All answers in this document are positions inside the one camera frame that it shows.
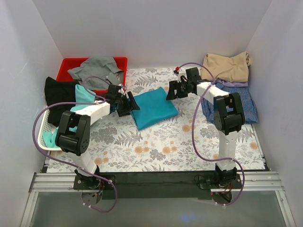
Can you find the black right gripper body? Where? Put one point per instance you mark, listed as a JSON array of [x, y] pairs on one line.
[[177, 89]]

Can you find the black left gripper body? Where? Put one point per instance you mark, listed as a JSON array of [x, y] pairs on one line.
[[126, 105]]

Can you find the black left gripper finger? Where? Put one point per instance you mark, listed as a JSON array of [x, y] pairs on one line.
[[122, 113], [132, 103]]

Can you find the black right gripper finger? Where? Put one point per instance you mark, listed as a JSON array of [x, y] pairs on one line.
[[172, 94], [174, 85]]

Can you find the teal blue t shirt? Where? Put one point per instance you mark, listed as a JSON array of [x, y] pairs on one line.
[[154, 108]]

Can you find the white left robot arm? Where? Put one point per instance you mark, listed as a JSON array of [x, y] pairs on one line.
[[74, 128]]

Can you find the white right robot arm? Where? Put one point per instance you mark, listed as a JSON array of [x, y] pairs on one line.
[[228, 117]]

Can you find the mint green t shirt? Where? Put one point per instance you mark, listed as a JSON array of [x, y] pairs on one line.
[[82, 95]]

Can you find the grey shirt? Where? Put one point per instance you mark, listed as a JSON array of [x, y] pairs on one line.
[[98, 73]]

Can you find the lilac purple shirt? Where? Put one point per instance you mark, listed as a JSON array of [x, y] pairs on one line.
[[232, 84]]

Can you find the beige t shirt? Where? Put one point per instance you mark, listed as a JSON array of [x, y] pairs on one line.
[[230, 69]]

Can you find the black t shirt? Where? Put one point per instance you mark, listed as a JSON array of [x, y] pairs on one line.
[[57, 92]]

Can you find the red plastic tray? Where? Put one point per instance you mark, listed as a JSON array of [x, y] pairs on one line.
[[70, 63]]

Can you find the blue checked shirt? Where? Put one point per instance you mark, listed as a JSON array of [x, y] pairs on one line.
[[249, 107]]

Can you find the white plastic basket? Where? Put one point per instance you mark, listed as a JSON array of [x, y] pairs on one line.
[[47, 134]]

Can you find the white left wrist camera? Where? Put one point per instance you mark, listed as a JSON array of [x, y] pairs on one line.
[[122, 89]]

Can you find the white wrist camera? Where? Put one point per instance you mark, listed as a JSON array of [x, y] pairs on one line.
[[122, 89], [181, 75]]

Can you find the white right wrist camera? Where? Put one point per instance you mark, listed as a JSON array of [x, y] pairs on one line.
[[181, 75]]

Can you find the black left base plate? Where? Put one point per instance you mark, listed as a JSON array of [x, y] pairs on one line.
[[82, 182]]

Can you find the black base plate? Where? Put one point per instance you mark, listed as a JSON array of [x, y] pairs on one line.
[[82, 182], [210, 181]]

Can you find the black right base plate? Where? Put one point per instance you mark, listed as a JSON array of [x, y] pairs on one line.
[[210, 181]]

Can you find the aluminium rail frame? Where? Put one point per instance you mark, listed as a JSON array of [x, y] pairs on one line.
[[158, 199]]

